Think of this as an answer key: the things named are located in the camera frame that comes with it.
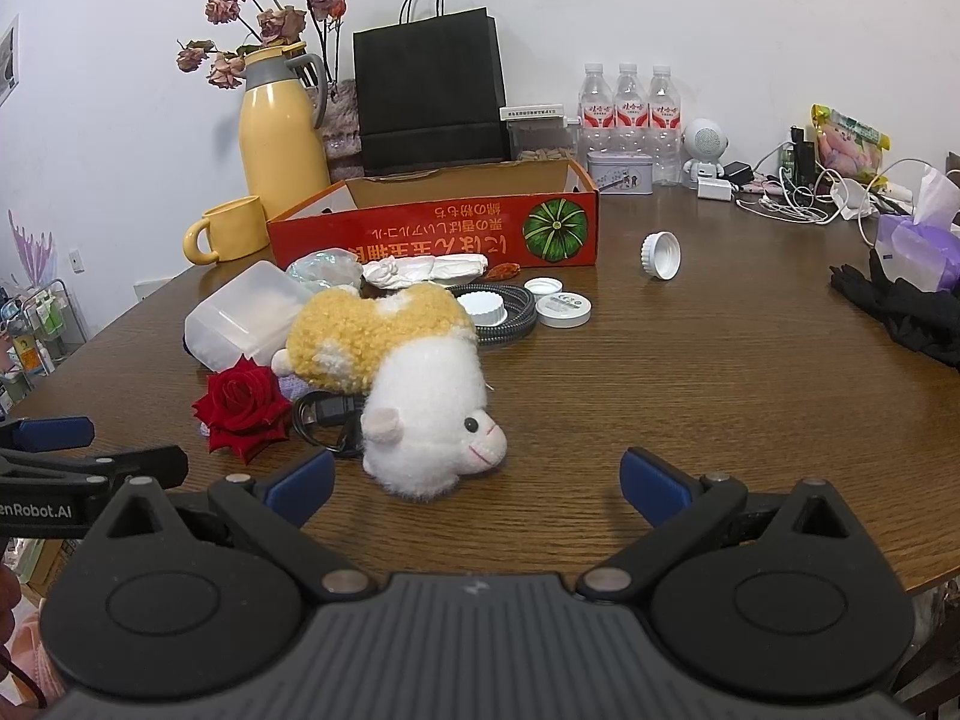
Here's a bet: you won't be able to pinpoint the yellow thermos jug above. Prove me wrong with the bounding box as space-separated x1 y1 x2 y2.
238 43 332 220

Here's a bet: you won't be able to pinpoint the pale printed tin box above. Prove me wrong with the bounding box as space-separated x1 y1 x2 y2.
586 150 653 196

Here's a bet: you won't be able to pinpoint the crumpled white cloth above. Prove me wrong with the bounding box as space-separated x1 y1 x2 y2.
364 253 488 290

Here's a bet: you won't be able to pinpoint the wire storage rack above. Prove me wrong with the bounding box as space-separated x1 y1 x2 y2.
0 277 87 406

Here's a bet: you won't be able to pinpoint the black gloves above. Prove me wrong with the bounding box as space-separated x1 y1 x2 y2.
829 247 960 372

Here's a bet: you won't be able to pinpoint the red rose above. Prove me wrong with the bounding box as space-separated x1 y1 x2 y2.
191 356 293 464

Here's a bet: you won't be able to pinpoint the black paper bag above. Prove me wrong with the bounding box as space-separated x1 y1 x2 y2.
352 0 511 175

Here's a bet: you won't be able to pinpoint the clear container of seeds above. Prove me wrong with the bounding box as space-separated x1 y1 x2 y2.
506 118 580 162

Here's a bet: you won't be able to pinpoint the dried rose bouquet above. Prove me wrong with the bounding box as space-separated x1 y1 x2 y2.
176 0 347 91

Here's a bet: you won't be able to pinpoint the translucent plastic container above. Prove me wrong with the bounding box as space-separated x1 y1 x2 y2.
184 260 316 374

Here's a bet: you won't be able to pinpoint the white ribbed jar lid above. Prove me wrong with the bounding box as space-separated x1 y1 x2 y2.
455 290 509 327

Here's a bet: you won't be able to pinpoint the wall picture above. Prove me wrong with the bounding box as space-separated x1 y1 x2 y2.
0 13 20 106

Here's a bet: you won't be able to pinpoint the thin black cable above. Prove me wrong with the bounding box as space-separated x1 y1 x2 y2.
292 392 368 458

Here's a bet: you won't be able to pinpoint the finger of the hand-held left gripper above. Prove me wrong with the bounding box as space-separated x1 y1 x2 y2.
0 445 189 500
0 416 96 452

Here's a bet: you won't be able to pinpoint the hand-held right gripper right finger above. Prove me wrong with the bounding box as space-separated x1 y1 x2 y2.
577 448 878 602

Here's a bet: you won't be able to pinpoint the orange cardboard box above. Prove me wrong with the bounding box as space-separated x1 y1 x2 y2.
268 160 599 271

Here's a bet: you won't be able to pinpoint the large white ribbed cap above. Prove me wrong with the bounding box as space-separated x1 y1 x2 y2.
640 231 682 280

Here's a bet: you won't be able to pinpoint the yellow and white plush sheep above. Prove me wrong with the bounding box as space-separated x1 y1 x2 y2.
271 285 509 502

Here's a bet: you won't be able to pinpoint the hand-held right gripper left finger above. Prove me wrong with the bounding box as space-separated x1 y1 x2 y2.
82 451 376 602

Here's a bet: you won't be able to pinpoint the pink mottled vase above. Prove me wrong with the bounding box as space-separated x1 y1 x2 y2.
315 79 365 182

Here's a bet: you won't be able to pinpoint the braided grey cable coil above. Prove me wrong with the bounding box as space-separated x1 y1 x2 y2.
446 281 539 350

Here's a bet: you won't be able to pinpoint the yellow mug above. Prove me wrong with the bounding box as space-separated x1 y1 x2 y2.
184 196 271 265

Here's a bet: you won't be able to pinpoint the yellow-green snack bag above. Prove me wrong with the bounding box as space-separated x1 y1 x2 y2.
810 105 892 177

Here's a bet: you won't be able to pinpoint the purple tissue pack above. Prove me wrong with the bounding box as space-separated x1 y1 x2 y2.
874 165 960 293

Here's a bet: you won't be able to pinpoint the tangle of white cables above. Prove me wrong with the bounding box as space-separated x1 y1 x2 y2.
735 157 931 245

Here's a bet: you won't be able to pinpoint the white round tin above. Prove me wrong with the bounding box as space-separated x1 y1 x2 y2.
536 292 593 329

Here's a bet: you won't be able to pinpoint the white robot-shaped speaker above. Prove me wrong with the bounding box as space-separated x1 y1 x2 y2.
679 118 727 188

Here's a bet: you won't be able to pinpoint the iridescent plastic bag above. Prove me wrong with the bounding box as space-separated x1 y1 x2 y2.
285 249 365 287

